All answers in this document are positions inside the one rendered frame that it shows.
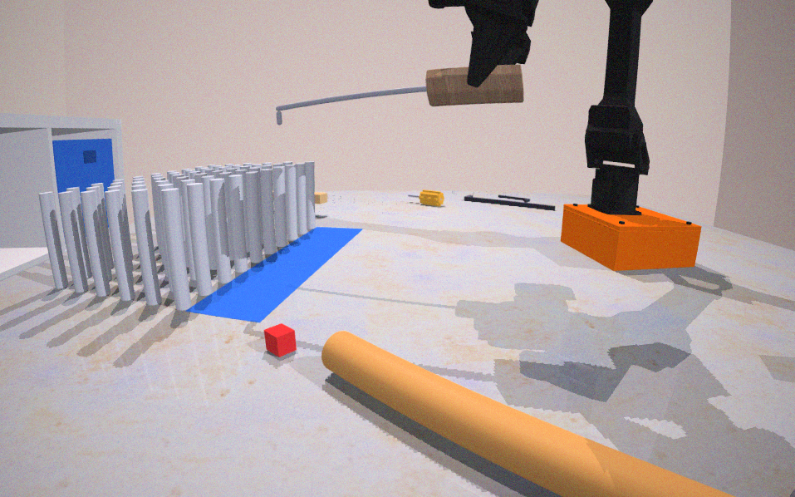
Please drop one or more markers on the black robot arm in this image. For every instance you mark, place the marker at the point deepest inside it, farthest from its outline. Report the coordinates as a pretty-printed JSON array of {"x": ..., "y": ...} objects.
[{"x": 615, "y": 131}]

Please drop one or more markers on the yellow screwdriver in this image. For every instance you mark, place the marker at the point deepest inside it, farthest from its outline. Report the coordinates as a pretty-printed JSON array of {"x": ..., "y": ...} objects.
[{"x": 430, "y": 197}]

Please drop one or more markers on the blue flat strip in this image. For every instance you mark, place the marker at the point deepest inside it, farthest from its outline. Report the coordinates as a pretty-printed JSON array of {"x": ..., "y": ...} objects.
[{"x": 255, "y": 293}]

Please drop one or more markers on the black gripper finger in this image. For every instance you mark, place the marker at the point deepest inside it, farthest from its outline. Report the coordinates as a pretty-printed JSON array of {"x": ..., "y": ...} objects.
[
  {"x": 496, "y": 31},
  {"x": 513, "y": 56}
]

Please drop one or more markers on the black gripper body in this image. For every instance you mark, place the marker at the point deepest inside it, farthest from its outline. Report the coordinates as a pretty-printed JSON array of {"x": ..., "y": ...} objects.
[{"x": 524, "y": 7}]

